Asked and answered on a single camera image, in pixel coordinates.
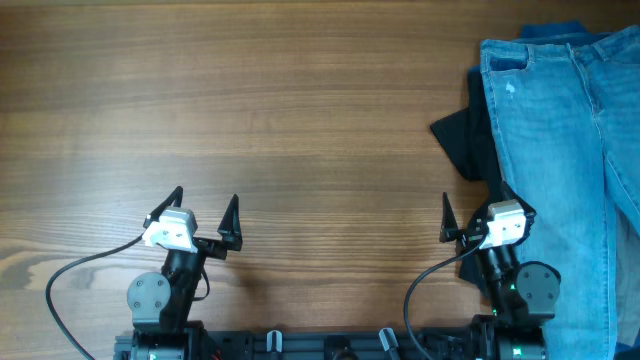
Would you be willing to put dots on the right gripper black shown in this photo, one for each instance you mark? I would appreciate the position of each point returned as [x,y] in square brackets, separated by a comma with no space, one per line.
[468,237]

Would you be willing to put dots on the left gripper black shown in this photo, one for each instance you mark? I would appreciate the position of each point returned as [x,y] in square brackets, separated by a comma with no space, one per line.
[230,232]

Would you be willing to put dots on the light blue denim jeans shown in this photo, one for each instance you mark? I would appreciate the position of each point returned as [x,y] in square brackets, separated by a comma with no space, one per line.
[564,115]

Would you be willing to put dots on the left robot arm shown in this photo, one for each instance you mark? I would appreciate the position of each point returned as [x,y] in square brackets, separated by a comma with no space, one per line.
[161,301]

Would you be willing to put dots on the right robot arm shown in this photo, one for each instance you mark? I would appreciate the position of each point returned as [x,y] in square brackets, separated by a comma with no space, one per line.
[522,295]

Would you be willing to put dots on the black garment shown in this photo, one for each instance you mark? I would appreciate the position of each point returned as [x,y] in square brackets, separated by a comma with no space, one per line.
[466,137]

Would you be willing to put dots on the dark blue garment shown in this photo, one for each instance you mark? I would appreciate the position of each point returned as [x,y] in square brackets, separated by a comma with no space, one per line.
[573,33]

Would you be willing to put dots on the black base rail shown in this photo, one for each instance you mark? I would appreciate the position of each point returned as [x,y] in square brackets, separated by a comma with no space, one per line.
[240,345]

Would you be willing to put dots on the left white rail clip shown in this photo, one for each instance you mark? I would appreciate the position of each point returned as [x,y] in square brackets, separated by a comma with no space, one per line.
[274,341]

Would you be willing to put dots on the white rail clip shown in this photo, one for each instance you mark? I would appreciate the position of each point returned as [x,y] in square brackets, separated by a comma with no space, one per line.
[274,341]
[389,343]

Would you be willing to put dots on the right white rail clip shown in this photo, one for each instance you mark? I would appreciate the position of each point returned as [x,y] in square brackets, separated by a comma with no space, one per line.
[389,343]

